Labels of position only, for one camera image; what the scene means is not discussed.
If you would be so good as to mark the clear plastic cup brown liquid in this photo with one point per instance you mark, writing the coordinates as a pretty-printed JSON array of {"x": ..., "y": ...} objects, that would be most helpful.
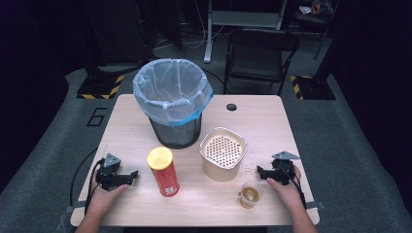
[{"x": 250, "y": 194}]

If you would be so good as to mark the black mesh trash bin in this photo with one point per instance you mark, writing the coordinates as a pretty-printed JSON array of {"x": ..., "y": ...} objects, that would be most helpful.
[{"x": 176, "y": 132}]

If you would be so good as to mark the person's right hand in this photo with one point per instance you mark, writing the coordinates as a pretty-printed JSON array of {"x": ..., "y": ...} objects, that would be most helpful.
[{"x": 286, "y": 194}]

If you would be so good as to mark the white desk frame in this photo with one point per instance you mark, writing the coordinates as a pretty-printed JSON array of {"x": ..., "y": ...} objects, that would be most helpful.
[{"x": 243, "y": 17}]

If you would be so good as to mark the black yellow striped base plate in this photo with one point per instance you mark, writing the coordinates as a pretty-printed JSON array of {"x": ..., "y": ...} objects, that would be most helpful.
[
  {"x": 100, "y": 87},
  {"x": 312, "y": 87}
]

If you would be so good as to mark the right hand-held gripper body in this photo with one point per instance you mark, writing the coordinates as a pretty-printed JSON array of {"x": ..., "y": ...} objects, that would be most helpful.
[{"x": 284, "y": 168}]

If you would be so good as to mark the dark side table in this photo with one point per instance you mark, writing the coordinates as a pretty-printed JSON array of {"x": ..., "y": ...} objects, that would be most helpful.
[{"x": 319, "y": 22}]

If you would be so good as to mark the person's left hand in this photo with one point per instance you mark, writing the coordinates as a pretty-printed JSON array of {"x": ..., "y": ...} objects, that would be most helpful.
[{"x": 105, "y": 199}]

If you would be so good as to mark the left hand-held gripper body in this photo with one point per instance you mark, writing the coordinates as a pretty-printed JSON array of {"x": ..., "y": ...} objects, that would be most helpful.
[{"x": 109, "y": 166}]

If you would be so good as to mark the black equipment stand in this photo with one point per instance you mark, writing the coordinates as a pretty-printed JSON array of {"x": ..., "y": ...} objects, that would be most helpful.
[{"x": 120, "y": 32}]

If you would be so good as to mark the scattered crumbs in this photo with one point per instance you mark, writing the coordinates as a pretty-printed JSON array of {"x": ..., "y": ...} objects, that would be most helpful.
[{"x": 248, "y": 171}]

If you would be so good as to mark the red chip can yellow lid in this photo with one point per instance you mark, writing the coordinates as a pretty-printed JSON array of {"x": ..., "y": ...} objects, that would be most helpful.
[{"x": 163, "y": 173}]

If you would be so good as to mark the beige container with perforated insert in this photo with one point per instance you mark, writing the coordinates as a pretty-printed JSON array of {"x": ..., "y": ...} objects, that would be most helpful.
[{"x": 223, "y": 153}]

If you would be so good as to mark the black folding chair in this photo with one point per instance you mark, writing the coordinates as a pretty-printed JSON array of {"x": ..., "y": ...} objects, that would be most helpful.
[{"x": 259, "y": 61}]

